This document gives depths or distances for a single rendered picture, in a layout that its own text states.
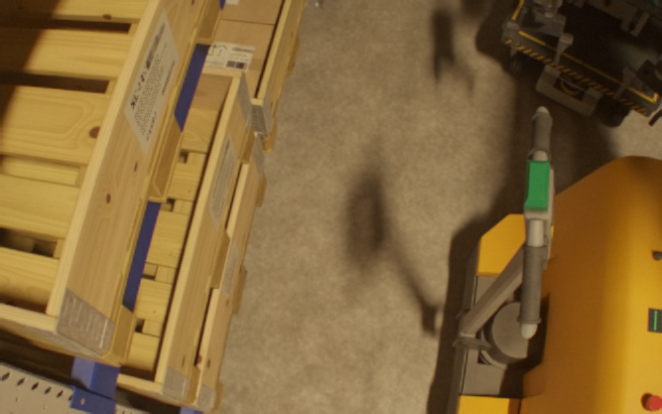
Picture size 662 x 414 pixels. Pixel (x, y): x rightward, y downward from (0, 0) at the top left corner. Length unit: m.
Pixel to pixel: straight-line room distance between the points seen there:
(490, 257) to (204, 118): 0.99
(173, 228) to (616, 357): 1.15
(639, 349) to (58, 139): 1.35
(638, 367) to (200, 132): 1.28
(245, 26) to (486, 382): 1.43
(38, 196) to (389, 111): 1.77
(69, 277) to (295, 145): 1.81
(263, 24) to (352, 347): 1.17
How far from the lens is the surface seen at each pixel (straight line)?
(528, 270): 1.09
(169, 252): 1.72
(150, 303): 1.70
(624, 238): 1.72
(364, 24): 2.96
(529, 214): 1.08
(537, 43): 2.63
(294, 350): 2.39
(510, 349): 2.00
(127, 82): 1.04
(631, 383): 1.62
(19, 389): 1.01
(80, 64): 1.35
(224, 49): 2.32
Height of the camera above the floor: 2.35
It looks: 68 degrees down
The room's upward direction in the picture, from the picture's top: 2 degrees counter-clockwise
